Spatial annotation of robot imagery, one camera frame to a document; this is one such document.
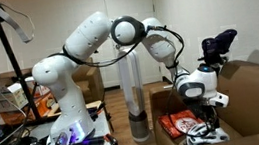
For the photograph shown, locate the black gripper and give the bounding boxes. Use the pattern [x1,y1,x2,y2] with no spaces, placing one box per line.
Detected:
[191,100,222,134]

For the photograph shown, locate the white bicycle helmet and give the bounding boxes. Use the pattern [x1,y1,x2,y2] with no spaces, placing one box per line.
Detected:
[183,118,231,145]

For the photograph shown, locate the red printed bag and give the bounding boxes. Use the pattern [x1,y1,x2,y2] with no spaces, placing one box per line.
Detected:
[156,107,206,142]

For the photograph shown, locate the white bladeless tower fan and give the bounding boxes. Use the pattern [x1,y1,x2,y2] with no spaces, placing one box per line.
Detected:
[115,45,153,145]

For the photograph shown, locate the orange cardboard box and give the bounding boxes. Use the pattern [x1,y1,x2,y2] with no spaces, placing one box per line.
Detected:
[0,91,59,127]

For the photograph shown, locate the white box with red print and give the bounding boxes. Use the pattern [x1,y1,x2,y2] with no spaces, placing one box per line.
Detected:
[23,74,53,99]

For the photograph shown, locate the black tripod stand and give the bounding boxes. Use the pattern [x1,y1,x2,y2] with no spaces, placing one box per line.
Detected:
[0,0,43,127]

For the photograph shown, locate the white cardboard box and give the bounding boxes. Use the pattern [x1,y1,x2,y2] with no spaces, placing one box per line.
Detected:
[0,80,30,114]

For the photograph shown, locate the brown wooden desk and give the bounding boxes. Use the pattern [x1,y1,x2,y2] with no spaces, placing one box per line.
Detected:
[0,67,35,87]

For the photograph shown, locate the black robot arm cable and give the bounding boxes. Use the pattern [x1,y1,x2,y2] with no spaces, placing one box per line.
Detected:
[45,20,192,108]

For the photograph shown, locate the grey camera strap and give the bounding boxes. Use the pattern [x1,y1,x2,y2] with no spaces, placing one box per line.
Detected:
[0,0,34,47]

